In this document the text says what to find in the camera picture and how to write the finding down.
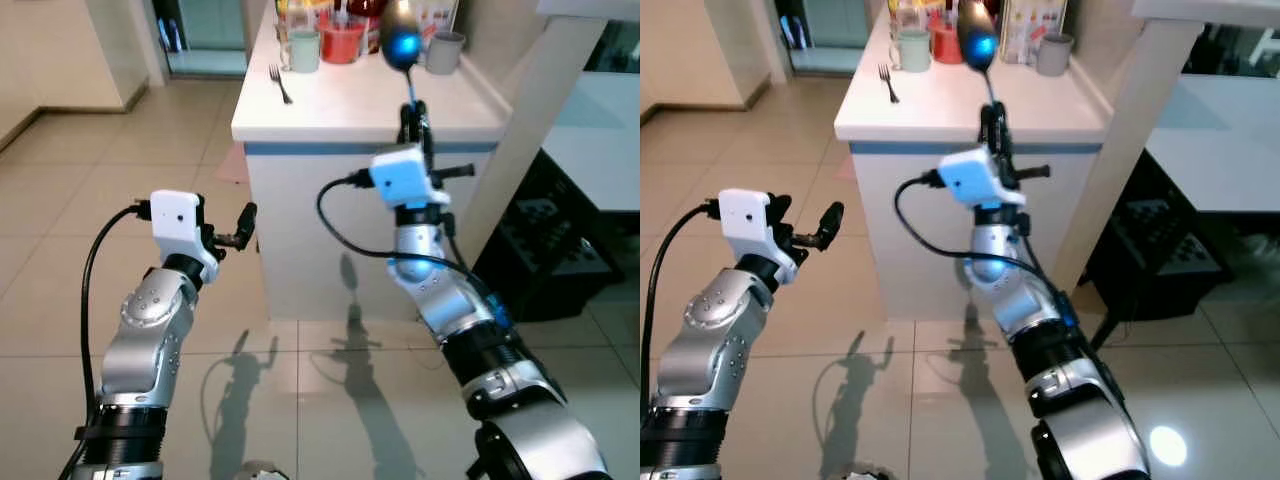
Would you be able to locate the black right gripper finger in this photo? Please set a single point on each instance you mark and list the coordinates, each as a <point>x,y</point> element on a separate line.
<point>985,125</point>
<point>1000,125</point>
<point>407,125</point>
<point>424,125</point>

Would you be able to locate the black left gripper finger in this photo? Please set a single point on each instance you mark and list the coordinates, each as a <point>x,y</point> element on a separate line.
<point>831,225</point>
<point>780,210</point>
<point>246,225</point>

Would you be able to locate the metal spoon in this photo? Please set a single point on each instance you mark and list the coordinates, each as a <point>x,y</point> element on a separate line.
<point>402,40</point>
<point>978,40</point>

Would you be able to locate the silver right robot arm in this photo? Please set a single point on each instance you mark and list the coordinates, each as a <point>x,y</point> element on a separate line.
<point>480,340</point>
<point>1055,340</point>

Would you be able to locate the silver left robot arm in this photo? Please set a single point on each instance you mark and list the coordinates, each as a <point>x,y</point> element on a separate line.
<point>715,340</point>
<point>150,340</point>

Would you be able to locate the grey cup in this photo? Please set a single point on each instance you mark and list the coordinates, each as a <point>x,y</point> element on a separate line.
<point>1054,56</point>
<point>446,54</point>

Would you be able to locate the red plastic bowl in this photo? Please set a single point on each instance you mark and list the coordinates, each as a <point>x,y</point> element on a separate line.
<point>342,42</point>
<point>946,42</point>

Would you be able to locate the pale green mug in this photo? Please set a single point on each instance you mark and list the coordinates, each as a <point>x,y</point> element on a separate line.
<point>914,52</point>
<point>304,52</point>

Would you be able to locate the large white printed bag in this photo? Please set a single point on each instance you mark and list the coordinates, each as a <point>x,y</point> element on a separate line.
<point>1035,28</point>
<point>438,14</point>

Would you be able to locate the dark metal fork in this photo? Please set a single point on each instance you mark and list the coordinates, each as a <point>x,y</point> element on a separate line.
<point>280,85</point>
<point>889,85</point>

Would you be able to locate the dark red snack bag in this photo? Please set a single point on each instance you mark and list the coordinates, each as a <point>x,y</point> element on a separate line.
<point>365,10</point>
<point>946,8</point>

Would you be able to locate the yellow green snack bag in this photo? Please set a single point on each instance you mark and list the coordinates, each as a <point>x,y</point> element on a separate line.
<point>908,14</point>
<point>298,14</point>

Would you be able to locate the black plastic crate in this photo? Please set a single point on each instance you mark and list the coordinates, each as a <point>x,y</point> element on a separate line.
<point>550,250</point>
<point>1160,250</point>

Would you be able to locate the glass door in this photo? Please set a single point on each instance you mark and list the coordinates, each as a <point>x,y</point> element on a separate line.
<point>820,35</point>
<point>205,35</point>

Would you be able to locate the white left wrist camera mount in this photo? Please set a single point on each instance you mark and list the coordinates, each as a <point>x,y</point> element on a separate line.
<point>180,225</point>
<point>748,225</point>

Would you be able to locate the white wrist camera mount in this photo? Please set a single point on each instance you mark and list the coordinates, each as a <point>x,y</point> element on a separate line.
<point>402,178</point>
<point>975,180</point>
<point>748,225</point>
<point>180,225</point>

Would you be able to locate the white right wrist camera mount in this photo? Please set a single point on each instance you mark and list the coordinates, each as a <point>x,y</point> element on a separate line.
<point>402,178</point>
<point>975,180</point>

